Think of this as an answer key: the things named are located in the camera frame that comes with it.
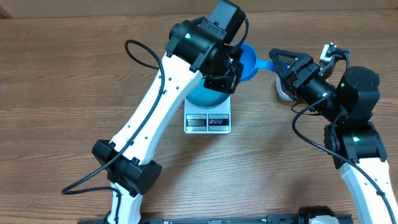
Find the teal blue bowl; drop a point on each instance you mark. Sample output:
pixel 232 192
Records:
pixel 206 98

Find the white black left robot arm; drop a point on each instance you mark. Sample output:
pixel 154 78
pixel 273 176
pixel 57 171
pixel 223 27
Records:
pixel 199 52

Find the white digital kitchen scale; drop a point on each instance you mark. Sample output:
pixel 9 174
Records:
pixel 215 120

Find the clear plastic container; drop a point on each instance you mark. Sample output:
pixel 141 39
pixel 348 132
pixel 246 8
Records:
pixel 282 96

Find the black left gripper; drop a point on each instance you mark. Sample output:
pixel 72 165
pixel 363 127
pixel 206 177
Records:
pixel 231 86

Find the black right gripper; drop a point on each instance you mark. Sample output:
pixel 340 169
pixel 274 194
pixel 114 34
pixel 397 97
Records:
pixel 301 70

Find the blue plastic measuring scoop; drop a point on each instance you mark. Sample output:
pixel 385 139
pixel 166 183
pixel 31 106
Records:
pixel 252 63

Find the red adzuki beans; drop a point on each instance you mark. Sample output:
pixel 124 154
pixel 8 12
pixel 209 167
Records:
pixel 283 88

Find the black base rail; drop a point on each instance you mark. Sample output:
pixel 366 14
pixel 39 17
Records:
pixel 305 215

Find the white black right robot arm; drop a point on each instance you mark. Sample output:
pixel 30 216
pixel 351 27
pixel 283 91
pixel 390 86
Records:
pixel 345 95

